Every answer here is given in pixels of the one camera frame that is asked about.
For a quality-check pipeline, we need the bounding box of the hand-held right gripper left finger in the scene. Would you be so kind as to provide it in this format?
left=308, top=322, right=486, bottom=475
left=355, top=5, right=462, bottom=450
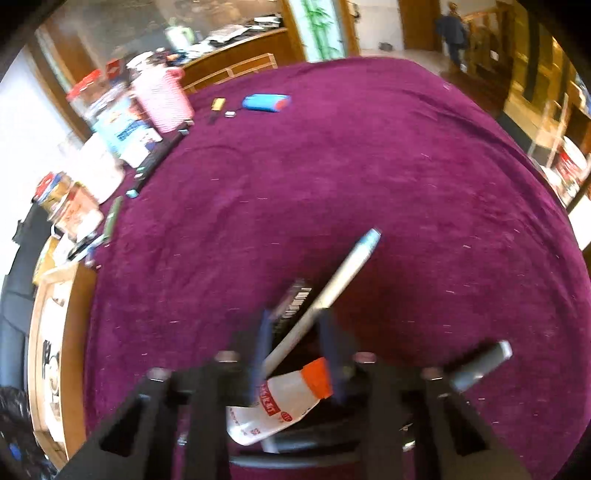
left=54, top=308, right=274, bottom=480

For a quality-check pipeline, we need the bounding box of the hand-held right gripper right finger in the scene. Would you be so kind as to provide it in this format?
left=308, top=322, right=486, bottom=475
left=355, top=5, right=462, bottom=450
left=318, top=307, right=533, bottom=480

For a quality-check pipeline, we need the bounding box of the silver marker light blue tip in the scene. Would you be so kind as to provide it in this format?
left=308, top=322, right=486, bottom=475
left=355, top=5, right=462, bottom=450
left=261, top=227, right=383, bottom=380

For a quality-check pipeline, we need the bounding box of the white glue bottle orange cap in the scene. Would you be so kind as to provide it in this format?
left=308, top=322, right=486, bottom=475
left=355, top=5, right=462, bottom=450
left=225, top=357, right=334, bottom=447

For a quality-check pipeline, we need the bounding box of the black Touch art marker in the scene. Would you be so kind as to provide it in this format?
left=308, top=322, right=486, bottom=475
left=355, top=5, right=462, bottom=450
left=269, top=278, right=320, bottom=334

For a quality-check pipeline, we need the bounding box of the black marker grey cap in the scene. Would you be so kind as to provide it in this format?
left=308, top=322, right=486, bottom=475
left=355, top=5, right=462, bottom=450
left=449, top=340, right=514, bottom=393

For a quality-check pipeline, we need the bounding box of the wooden box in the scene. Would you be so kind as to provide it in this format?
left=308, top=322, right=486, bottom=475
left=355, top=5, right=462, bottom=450
left=27, top=262, right=99, bottom=468

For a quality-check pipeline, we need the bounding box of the green pen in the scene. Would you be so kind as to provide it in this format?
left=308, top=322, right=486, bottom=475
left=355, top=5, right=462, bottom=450
left=102, top=196, right=124, bottom=244

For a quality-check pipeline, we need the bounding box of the black marker teal tip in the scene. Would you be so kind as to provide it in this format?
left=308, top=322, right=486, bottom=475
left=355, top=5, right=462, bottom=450
left=126, top=121, right=195, bottom=198

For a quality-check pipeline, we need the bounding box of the orange printed box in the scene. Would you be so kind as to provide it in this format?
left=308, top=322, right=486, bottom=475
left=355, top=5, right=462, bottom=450
left=52, top=182, right=103, bottom=237

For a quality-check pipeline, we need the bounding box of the white and pink tub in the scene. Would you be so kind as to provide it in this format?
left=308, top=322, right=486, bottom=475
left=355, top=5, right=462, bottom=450
left=78, top=134, right=126, bottom=205

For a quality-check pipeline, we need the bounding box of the blue and red case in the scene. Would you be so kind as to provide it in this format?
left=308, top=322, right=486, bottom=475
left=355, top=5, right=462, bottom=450
left=241, top=93, right=293, bottom=113

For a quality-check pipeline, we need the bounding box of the clear jar blue label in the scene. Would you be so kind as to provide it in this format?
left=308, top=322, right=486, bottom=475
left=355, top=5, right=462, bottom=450
left=91, top=88, right=163, bottom=168

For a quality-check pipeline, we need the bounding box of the pink knitted cup sleeve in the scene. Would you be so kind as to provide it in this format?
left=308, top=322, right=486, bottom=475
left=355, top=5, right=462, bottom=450
left=130, top=65, right=195, bottom=133

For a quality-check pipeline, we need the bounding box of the wooden counter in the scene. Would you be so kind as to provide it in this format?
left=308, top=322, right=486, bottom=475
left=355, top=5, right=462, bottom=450
left=179, top=28, right=290, bottom=94

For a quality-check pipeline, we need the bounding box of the white paint bucket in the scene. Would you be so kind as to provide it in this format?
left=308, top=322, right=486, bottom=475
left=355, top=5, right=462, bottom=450
left=550, top=137, right=591, bottom=195

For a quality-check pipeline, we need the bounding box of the clear jar red lid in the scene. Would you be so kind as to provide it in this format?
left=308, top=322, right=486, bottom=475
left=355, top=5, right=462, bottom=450
left=66, top=69, right=118, bottom=121

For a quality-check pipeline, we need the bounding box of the white and green tumbler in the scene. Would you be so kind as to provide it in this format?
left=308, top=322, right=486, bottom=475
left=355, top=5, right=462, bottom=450
left=165, top=25, right=195, bottom=52

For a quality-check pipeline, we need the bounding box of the bamboo print panel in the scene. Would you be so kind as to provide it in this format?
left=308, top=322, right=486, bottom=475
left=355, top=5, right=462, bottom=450
left=290, top=0, right=352, bottom=62

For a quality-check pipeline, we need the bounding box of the dark jacket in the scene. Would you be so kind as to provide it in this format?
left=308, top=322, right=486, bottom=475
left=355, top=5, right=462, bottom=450
left=435, top=13, right=468, bottom=66

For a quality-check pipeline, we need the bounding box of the wooden door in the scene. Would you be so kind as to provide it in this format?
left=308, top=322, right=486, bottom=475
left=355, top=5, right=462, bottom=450
left=398, top=0, right=445, bottom=52

